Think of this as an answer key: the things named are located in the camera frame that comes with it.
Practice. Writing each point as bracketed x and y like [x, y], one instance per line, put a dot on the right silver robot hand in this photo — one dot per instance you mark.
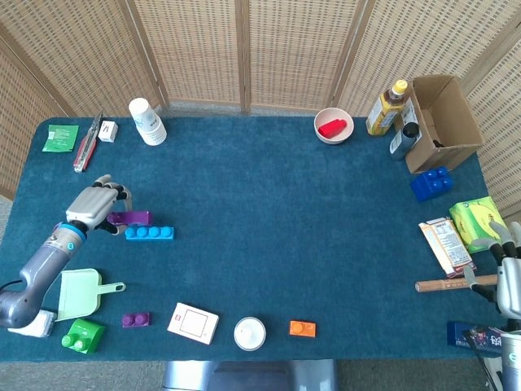
[510, 285]

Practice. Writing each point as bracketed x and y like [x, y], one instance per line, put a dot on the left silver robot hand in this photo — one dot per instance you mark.
[91, 205]

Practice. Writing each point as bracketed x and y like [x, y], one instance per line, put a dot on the purple sloped toy block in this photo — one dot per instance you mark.
[136, 218]

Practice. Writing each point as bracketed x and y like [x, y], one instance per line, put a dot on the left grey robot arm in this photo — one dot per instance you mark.
[42, 262]

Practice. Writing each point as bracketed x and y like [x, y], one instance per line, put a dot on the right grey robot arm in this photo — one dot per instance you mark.
[512, 358]

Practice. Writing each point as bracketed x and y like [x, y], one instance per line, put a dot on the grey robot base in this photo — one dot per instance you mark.
[248, 376]

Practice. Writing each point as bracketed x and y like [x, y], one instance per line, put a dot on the stack of white paper cups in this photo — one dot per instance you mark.
[148, 122]

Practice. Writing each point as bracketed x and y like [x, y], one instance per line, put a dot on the red and grey utility knife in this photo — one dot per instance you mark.
[86, 148]

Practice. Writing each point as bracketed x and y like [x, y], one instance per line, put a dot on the light blue four-stud block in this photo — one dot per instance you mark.
[150, 233]

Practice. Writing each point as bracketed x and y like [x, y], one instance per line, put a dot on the wooden rolling pin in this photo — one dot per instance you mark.
[439, 285]

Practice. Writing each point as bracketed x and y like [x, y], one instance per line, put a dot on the yellow-green tissue pack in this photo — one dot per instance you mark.
[474, 222]

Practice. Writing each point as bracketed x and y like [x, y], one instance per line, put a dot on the dark blue printed box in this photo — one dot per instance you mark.
[458, 336]

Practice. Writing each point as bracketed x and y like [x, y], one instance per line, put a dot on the orange and white carton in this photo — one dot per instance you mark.
[447, 246]

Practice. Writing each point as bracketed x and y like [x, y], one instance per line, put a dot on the green flat packet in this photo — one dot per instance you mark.
[60, 138]

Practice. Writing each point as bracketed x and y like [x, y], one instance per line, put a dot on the small white box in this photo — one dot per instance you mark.
[108, 131]

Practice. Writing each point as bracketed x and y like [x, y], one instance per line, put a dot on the mint green dustpan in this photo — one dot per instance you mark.
[79, 295]

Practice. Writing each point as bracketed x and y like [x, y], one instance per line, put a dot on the small purple two-stud block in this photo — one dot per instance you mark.
[136, 320]

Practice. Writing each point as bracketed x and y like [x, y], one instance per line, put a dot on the dark blue four-stud block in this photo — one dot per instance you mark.
[432, 185]

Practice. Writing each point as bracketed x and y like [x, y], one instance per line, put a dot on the green sloped toy block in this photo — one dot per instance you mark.
[85, 334]

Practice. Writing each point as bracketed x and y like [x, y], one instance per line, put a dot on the white tissue pack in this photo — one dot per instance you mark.
[42, 326]

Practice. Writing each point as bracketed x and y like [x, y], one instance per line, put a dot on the white box with red print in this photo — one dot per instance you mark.
[193, 323]

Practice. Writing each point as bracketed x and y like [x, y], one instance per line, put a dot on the small black object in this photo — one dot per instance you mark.
[438, 143]

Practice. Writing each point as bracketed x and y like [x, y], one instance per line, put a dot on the blue felt table cover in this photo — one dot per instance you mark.
[260, 244]

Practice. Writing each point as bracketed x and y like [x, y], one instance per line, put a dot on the open cardboard box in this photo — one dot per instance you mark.
[445, 122]

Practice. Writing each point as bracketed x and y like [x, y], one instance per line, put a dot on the dark grey bottle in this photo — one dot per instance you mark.
[401, 144]

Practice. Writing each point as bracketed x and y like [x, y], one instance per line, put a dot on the woven wooden folding screen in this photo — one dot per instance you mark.
[195, 49]

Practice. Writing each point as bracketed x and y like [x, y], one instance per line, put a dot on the orange sloped toy block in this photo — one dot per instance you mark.
[303, 329]

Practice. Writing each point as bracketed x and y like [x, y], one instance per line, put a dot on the yellow tea bottle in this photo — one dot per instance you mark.
[384, 114]

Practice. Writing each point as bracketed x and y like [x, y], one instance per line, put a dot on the red toy block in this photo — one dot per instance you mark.
[331, 128]

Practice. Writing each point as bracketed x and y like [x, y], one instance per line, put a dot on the beige bowl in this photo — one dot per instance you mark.
[327, 114]

